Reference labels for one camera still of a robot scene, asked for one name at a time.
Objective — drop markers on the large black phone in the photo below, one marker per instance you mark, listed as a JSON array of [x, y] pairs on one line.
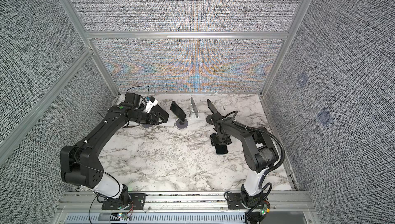
[[221, 149]]

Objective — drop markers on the silver metal phone stand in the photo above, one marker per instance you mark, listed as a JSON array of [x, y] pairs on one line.
[[195, 115]]

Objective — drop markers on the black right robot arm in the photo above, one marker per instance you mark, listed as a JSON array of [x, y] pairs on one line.
[[263, 153]]

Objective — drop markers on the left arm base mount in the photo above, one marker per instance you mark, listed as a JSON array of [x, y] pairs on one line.
[[135, 201]]

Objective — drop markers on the black fabric phone stand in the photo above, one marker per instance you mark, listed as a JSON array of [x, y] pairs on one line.
[[212, 110]]

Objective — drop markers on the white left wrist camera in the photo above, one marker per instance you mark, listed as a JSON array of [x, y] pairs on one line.
[[151, 102]]

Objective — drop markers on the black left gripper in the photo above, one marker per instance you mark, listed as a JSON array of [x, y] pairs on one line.
[[157, 118]]

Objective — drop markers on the aluminium front rail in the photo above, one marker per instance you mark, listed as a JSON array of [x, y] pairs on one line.
[[201, 207]]

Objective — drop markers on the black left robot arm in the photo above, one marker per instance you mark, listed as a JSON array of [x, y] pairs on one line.
[[80, 165]]

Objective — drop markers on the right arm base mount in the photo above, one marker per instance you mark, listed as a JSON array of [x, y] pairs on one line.
[[239, 201]]

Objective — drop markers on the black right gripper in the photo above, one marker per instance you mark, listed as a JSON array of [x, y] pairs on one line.
[[214, 141]]

